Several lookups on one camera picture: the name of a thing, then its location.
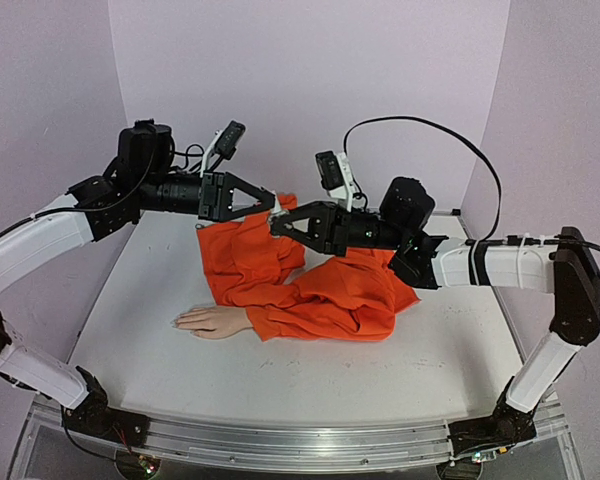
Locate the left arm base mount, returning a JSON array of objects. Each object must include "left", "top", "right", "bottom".
[{"left": 62, "top": 378, "right": 150, "bottom": 448}]

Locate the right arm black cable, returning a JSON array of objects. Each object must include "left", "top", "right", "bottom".
[{"left": 342, "top": 116, "right": 504, "bottom": 242}]

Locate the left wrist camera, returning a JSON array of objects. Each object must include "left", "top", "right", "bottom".
[{"left": 199, "top": 120, "right": 246, "bottom": 176}]

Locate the orange cloth garment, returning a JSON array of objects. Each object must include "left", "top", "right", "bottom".
[{"left": 197, "top": 214, "right": 419, "bottom": 342}]

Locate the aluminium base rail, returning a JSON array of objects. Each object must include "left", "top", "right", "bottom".
[{"left": 9, "top": 379, "right": 581, "bottom": 480}]

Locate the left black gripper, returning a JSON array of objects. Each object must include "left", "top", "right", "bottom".
[{"left": 139, "top": 169, "right": 280, "bottom": 222}]

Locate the mannequin hand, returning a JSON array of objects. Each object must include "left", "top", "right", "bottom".
[{"left": 174, "top": 306, "right": 253, "bottom": 340}]

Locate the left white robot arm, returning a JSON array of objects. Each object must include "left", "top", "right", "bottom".
[{"left": 0, "top": 120, "right": 276, "bottom": 437}]

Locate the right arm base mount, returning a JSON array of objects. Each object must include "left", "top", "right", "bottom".
[{"left": 448, "top": 379, "right": 537, "bottom": 458}]

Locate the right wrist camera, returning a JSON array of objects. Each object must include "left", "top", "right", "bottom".
[{"left": 315, "top": 151, "right": 361, "bottom": 211}]

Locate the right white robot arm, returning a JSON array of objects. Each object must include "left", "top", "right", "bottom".
[{"left": 269, "top": 177, "right": 600, "bottom": 414}]

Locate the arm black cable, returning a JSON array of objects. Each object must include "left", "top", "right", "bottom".
[
  {"left": 342, "top": 116, "right": 504, "bottom": 242},
  {"left": 169, "top": 143, "right": 216, "bottom": 174}
]

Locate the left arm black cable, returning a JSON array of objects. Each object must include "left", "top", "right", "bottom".
[{"left": 169, "top": 143, "right": 216, "bottom": 174}]

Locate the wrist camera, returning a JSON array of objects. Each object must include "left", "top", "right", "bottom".
[
  {"left": 199, "top": 120, "right": 246, "bottom": 176},
  {"left": 315, "top": 151, "right": 361, "bottom": 211}
]

